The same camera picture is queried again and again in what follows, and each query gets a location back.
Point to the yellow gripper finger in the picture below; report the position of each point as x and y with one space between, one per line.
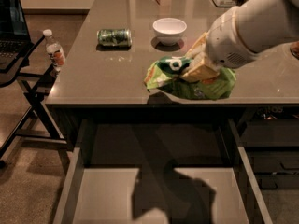
200 68
198 46

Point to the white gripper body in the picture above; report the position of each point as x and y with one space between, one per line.
223 45

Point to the green rice chip bag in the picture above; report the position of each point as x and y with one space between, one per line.
165 75

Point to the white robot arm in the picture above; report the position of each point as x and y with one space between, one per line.
264 24

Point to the open grey top drawer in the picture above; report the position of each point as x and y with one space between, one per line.
160 174

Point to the white bowl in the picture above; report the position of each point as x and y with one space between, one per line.
169 30

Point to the brown snack jar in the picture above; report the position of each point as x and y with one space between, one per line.
294 48

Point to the green soda can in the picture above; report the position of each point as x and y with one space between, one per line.
114 37

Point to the plastic water bottle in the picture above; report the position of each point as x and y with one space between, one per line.
54 50

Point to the black laptop stand table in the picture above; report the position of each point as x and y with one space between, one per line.
35 88

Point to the black laptop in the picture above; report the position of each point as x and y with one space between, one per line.
15 40

